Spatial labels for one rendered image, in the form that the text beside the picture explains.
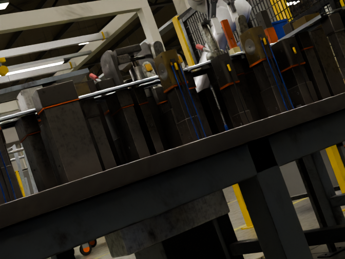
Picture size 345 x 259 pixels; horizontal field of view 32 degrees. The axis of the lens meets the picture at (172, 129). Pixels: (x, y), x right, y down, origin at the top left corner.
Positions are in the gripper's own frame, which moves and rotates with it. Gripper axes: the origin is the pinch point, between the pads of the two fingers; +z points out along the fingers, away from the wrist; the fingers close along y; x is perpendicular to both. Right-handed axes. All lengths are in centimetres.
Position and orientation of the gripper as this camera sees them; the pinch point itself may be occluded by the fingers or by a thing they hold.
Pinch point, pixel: (227, 25)
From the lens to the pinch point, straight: 246.7
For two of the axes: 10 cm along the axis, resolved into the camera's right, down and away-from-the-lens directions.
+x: -8.5, 2.7, -4.5
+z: 3.4, 9.4, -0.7
